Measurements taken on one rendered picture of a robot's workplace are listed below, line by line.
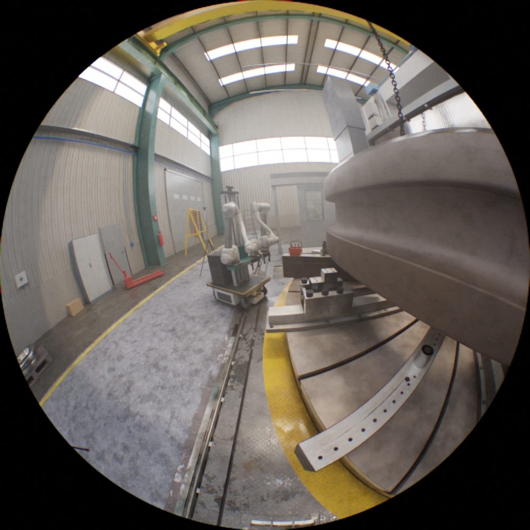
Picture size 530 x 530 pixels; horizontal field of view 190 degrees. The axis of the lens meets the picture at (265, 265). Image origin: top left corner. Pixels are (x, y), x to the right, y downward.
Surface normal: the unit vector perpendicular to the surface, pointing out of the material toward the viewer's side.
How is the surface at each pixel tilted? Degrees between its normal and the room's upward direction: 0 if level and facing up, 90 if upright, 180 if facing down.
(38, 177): 90
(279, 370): 0
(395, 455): 0
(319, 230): 90
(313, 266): 90
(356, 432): 0
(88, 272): 90
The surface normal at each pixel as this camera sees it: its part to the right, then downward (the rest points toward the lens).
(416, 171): -0.97, 0.17
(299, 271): -0.44, 0.32
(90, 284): 0.99, -0.07
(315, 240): -0.07, 0.31
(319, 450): -0.11, -0.95
